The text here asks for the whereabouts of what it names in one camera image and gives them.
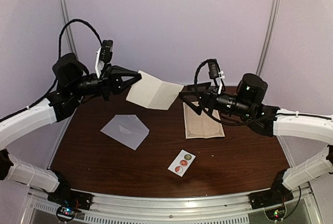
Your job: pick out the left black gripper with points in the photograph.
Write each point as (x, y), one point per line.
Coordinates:
(111, 81)

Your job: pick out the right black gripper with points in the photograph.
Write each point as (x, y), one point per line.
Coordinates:
(208, 96)

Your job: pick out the cream letter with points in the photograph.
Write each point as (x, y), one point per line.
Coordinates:
(153, 93)

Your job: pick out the pale blue envelope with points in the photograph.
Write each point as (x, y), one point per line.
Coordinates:
(128, 130)

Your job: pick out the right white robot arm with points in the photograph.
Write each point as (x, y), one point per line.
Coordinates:
(265, 120)

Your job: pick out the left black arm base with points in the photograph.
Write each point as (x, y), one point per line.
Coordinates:
(71, 198)

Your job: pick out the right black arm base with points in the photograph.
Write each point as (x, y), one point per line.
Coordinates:
(270, 197)

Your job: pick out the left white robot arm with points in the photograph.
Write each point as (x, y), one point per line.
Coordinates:
(74, 82)

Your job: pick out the bordered certificate paper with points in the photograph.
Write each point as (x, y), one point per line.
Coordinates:
(200, 126)

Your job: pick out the green round sticker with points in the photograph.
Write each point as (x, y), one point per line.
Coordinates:
(187, 157)

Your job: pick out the orange round sticker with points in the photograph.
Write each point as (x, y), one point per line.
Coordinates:
(183, 163)

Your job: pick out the white sticker sheet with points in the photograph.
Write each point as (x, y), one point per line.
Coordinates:
(176, 162)

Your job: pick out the red white round sticker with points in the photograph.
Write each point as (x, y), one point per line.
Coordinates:
(178, 169)

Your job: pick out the right circuit board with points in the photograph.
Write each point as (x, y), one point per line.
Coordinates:
(276, 213)

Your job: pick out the circuit board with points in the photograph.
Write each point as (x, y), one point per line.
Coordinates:
(276, 213)
(65, 214)

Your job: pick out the left circuit board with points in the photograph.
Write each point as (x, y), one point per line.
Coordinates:
(65, 214)

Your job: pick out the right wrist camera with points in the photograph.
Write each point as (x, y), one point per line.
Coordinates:
(217, 75)

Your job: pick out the aluminium front rail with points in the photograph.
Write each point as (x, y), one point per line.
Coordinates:
(230, 208)

